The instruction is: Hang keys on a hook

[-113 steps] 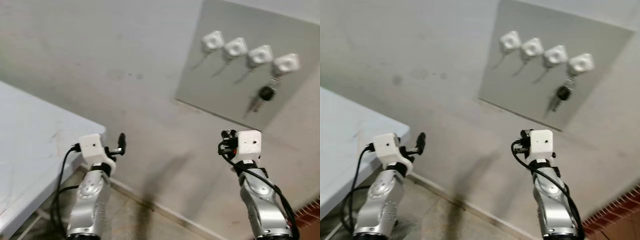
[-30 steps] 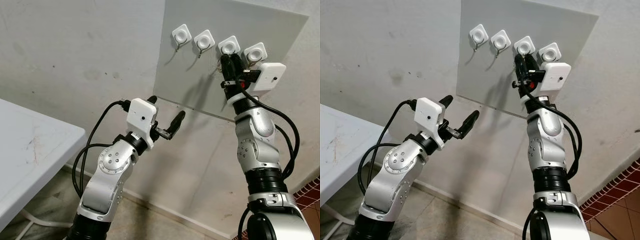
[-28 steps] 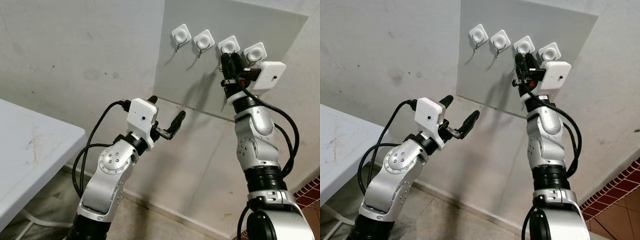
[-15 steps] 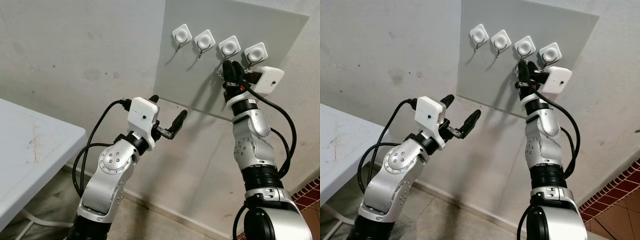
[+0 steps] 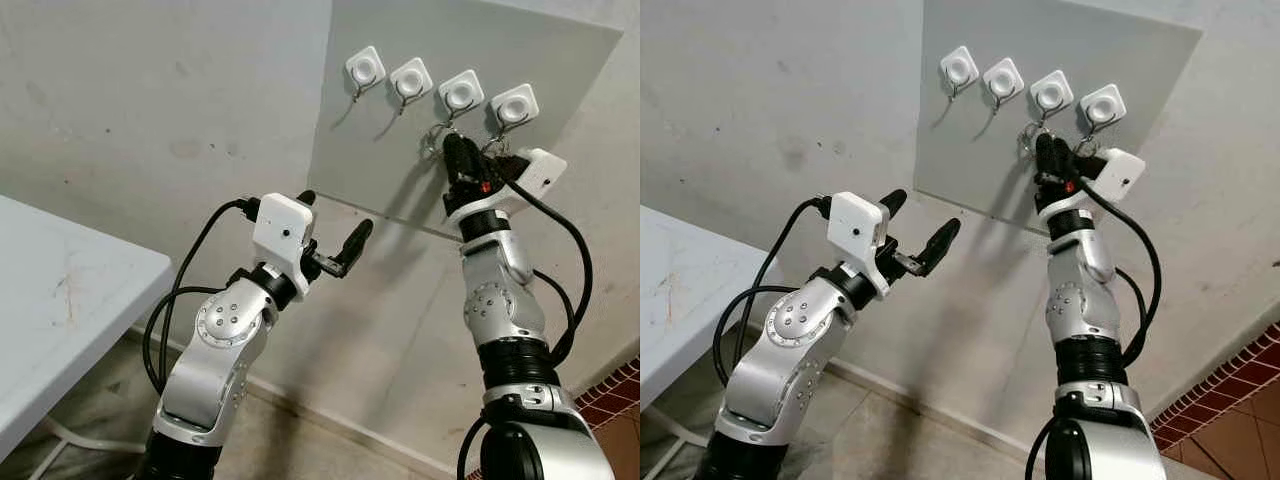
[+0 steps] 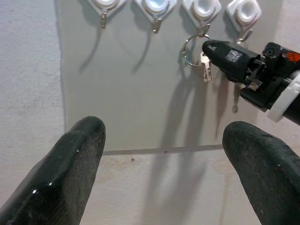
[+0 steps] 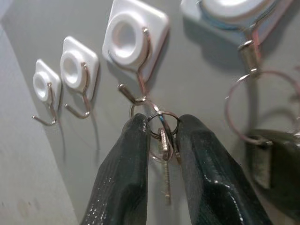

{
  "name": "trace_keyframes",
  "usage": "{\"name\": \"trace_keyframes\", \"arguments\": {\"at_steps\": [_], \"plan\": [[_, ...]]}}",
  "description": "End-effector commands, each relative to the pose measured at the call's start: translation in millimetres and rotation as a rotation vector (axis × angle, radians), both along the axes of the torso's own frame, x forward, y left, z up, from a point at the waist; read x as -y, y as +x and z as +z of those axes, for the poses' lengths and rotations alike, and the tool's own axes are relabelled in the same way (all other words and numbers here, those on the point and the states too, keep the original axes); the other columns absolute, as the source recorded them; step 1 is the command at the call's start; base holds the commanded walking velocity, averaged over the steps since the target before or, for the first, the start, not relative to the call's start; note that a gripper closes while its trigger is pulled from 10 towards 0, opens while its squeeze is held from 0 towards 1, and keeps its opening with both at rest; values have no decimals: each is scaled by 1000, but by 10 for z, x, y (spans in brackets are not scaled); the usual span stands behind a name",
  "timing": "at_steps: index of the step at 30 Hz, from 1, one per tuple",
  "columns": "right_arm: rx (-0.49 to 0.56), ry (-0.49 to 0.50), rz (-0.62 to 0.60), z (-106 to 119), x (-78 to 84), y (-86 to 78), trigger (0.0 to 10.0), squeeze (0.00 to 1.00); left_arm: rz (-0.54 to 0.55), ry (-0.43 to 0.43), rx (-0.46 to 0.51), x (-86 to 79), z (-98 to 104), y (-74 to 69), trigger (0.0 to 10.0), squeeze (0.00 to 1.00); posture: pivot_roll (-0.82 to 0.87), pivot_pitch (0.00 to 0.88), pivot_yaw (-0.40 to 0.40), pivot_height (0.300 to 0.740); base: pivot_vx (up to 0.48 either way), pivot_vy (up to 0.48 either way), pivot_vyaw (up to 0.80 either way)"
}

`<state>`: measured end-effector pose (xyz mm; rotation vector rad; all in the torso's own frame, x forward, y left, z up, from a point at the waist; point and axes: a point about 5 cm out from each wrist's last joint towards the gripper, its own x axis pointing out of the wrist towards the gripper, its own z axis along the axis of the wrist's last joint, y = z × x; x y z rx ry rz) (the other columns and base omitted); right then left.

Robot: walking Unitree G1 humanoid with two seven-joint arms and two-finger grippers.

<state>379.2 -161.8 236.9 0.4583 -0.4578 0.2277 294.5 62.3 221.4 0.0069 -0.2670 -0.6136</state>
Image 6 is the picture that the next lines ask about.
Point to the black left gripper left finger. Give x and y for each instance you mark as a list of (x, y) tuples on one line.
[(58, 178)]

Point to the grey hook board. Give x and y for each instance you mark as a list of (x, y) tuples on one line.
[(140, 93)]

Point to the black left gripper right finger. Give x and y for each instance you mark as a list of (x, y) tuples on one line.
[(269, 175)]

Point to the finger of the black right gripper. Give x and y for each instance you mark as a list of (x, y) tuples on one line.
[(234, 75), (225, 55)]

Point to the white adhesive wall hook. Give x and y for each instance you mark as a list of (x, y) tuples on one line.
[(245, 10), (155, 4), (104, 2), (202, 8)]

